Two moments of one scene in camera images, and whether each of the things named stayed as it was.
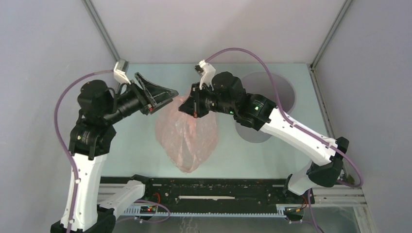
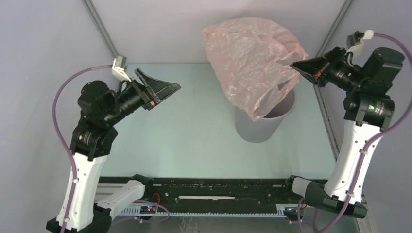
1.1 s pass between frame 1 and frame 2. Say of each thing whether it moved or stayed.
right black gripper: moved
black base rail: stayed
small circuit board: stayed
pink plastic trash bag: moved
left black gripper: stayed
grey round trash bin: stayed
